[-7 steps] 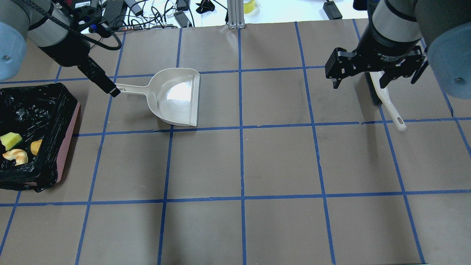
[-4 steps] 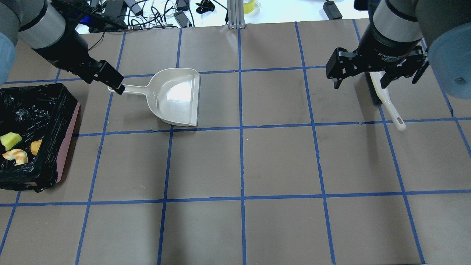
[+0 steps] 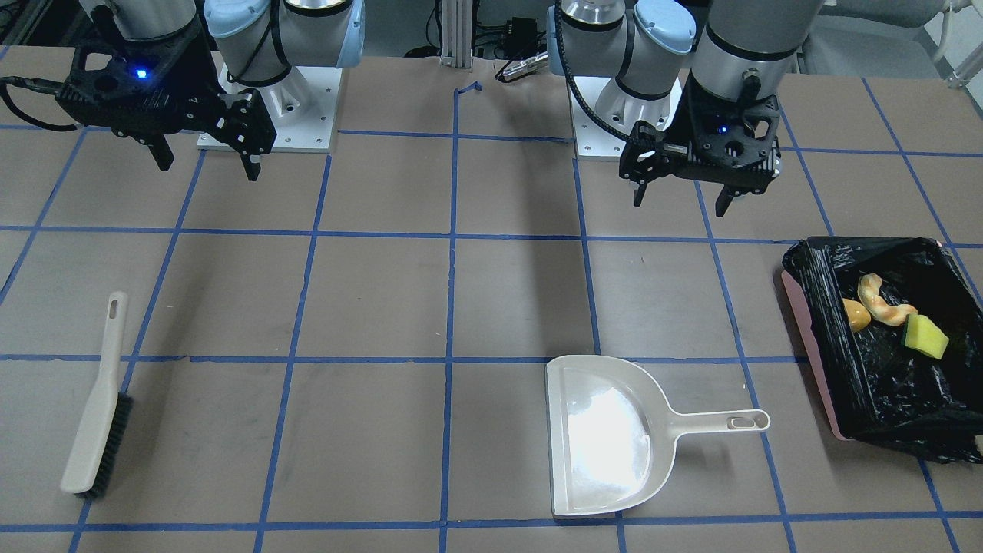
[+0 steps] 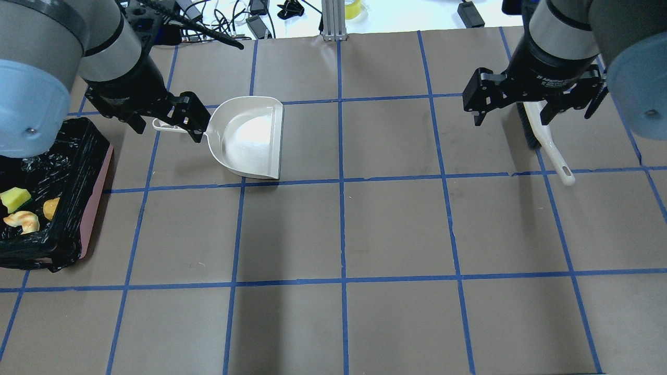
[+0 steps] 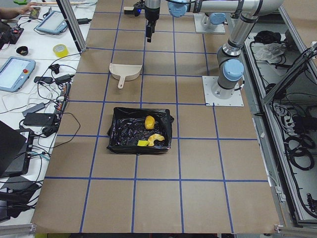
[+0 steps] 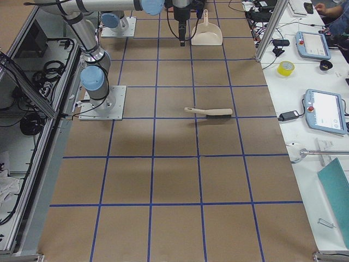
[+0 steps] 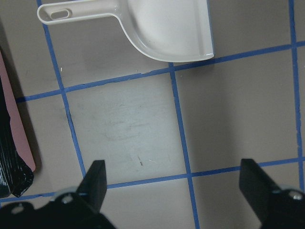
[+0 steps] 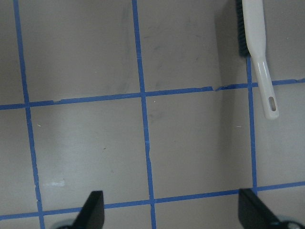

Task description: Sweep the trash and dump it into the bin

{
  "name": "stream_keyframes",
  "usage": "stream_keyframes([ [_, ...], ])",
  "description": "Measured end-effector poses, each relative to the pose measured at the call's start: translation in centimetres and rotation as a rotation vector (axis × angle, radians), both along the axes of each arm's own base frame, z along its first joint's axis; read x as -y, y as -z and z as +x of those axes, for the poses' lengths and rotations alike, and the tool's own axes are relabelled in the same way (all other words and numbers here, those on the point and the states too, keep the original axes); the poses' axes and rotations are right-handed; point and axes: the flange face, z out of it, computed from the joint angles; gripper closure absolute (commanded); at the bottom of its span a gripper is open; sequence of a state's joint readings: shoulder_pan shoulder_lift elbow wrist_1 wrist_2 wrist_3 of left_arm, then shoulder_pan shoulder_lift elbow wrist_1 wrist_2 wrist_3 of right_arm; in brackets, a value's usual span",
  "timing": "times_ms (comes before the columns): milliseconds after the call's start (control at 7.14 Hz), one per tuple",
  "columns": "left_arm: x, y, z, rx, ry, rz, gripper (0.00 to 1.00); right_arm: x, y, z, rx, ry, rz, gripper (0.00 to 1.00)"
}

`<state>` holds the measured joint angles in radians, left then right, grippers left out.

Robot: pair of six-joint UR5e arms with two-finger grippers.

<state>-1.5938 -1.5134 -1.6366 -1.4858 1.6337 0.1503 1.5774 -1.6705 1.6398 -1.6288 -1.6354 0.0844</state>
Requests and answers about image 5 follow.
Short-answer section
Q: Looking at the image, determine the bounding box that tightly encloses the black lined trash bin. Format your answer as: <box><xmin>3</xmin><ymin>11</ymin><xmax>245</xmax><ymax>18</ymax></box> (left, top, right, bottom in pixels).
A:
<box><xmin>107</xmin><ymin>107</ymin><xmax>174</xmax><ymax>154</ymax></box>

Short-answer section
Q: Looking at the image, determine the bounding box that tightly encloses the black round cap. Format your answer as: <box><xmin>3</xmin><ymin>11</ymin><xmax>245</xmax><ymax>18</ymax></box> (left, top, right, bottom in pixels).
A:
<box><xmin>16</xmin><ymin>46</ymin><xmax>29</xmax><ymax>56</ymax></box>

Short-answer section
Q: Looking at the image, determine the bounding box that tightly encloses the upper blue teach pendant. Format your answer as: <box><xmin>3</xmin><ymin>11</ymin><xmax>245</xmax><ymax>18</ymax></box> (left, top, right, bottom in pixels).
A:
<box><xmin>35</xmin><ymin>10</ymin><xmax>68</xmax><ymax>35</ymax></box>

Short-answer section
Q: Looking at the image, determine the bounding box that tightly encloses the white plastic dustpan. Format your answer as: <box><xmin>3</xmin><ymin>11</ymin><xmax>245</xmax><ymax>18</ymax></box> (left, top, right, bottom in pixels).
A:
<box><xmin>109</xmin><ymin>63</ymin><xmax>142</xmax><ymax>89</ymax></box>

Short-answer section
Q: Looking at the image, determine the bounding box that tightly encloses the yellow green sponge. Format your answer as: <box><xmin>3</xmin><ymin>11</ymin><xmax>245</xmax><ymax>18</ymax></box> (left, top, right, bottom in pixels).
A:
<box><xmin>137</xmin><ymin>140</ymin><xmax>149</xmax><ymax>147</ymax></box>

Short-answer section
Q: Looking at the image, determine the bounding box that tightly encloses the black laptop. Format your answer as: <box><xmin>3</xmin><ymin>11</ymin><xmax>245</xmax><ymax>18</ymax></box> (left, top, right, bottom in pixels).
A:
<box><xmin>0</xmin><ymin>122</ymin><xmax>34</xmax><ymax>178</ymax></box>

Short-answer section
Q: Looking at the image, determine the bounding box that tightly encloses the lower blue teach pendant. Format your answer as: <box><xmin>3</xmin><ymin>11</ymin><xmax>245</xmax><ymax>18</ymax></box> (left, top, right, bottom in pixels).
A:
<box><xmin>0</xmin><ymin>57</ymin><xmax>36</xmax><ymax>92</ymax></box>

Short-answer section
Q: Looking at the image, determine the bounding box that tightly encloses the yellow toy potato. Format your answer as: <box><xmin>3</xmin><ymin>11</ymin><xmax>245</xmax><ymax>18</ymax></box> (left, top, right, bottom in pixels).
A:
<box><xmin>145</xmin><ymin>116</ymin><xmax>156</xmax><ymax>130</ymax></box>

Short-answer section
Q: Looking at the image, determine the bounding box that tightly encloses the white crumpled cloth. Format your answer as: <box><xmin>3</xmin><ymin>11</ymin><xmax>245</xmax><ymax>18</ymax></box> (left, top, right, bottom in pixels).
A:
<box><xmin>255</xmin><ymin>43</ymin><xmax>286</xmax><ymax>63</ymax></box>

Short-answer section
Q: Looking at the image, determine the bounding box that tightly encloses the blue teach pendant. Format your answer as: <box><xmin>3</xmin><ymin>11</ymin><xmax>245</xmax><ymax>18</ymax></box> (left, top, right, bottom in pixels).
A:
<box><xmin>35</xmin><ymin>10</ymin><xmax>68</xmax><ymax>35</ymax></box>
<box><xmin>0</xmin><ymin>57</ymin><xmax>36</xmax><ymax>92</ymax></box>

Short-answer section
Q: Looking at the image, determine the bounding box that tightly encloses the power strip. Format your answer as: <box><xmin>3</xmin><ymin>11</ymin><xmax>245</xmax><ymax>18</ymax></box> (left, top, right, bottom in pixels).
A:
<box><xmin>54</xmin><ymin>82</ymin><xmax>71</xmax><ymax>118</ymax></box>

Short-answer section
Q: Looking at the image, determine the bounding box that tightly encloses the black power adapter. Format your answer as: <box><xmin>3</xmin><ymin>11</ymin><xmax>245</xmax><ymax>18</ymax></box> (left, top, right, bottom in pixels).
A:
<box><xmin>23</xmin><ymin>113</ymin><xmax>57</xmax><ymax>126</ymax></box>

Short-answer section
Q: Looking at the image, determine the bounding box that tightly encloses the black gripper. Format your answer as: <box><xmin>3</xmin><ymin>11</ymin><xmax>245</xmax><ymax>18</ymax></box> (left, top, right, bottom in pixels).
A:
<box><xmin>133</xmin><ymin>0</ymin><xmax>160</xmax><ymax>43</ymax></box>

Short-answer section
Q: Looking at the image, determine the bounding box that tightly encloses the white hand brush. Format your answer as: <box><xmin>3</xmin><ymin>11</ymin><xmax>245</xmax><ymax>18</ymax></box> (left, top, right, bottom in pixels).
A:
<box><xmin>123</xmin><ymin>6</ymin><xmax>134</xmax><ymax>15</ymax></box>

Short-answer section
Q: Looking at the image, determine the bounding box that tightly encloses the smartphone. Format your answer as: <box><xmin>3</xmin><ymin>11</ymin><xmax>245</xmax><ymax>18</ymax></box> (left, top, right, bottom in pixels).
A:
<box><xmin>29</xmin><ymin>7</ymin><xmax>41</xmax><ymax>19</ymax></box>

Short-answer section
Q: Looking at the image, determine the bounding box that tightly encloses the person's hand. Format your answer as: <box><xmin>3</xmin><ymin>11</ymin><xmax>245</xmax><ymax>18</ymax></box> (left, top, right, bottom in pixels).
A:
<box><xmin>18</xmin><ymin>2</ymin><xmax>37</xmax><ymax>15</ymax></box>

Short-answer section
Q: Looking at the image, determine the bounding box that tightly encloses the yellow tape roll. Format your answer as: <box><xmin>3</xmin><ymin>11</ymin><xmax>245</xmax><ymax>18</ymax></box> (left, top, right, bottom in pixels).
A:
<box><xmin>53</xmin><ymin>44</ymin><xmax>69</xmax><ymax>58</ymax></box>

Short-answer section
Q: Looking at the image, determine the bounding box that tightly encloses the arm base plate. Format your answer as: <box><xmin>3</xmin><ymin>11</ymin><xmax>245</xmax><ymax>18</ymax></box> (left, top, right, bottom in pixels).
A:
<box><xmin>194</xmin><ymin>12</ymin><xmax>226</xmax><ymax>34</ymax></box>
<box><xmin>202</xmin><ymin>76</ymin><xmax>244</xmax><ymax>107</ymax></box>

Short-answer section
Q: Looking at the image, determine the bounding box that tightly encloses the aluminium frame post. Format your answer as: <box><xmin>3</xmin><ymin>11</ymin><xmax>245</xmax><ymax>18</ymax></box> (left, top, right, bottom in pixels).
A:
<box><xmin>56</xmin><ymin>0</ymin><xmax>86</xmax><ymax>54</ymax></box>

